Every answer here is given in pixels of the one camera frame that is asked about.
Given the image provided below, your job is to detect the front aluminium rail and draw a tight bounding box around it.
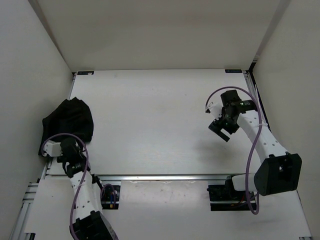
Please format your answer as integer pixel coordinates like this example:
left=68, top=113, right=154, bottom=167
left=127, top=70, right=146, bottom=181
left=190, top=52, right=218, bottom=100
left=41, top=173, right=236, bottom=183

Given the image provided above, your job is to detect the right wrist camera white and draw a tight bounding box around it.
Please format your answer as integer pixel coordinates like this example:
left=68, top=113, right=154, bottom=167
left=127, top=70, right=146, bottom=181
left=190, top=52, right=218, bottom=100
left=205, top=102, right=223, bottom=119

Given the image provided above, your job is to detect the black skirt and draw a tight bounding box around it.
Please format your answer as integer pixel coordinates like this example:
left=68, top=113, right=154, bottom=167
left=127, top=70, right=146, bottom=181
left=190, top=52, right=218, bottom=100
left=40, top=97, right=94, bottom=144

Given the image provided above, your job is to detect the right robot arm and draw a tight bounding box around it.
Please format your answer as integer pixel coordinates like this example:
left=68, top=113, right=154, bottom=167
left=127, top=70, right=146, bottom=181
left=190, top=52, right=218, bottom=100
left=205, top=90, right=302, bottom=200

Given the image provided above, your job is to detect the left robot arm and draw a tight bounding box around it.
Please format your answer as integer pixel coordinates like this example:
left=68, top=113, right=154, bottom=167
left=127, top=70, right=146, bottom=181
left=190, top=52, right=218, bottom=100
left=57, top=137, right=118, bottom=240

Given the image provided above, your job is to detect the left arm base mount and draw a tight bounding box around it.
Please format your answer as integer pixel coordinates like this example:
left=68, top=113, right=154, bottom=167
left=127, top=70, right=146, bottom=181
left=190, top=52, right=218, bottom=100
left=95, top=175, right=121, bottom=210

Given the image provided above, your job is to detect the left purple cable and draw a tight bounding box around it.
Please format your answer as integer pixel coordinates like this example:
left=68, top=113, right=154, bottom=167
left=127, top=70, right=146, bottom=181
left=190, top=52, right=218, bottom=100
left=42, top=133, right=116, bottom=240

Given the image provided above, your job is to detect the blue corner label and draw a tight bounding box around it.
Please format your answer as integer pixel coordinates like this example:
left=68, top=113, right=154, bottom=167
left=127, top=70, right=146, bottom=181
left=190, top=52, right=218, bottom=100
left=76, top=71, right=94, bottom=76
left=224, top=69, right=243, bottom=74

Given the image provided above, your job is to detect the right blue corner label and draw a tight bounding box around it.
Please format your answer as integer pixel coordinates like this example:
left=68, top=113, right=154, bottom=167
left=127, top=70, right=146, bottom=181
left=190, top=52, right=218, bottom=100
left=224, top=69, right=243, bottom=74

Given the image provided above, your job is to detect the left blue corner label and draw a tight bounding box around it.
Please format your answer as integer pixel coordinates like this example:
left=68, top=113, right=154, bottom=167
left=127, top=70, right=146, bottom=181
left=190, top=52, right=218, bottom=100
left=76, top=71, right=94, bottom=76

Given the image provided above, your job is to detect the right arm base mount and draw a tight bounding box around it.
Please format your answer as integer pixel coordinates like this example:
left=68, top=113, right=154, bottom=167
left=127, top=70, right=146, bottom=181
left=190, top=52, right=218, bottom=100
left=207, top=174, right=260, bottom=212

